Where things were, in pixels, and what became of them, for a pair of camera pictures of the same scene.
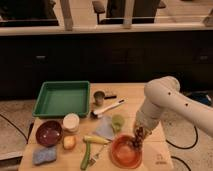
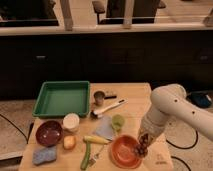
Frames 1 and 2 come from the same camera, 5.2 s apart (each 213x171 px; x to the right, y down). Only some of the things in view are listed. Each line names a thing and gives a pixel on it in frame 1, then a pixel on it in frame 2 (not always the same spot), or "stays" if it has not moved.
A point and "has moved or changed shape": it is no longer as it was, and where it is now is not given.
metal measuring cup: [100, 97] stays
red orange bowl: [124, 153] stays
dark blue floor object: [201, 96] stays
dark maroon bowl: [49, 133] stays
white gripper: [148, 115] -> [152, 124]
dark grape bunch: [137, 142] has moved or changed shape
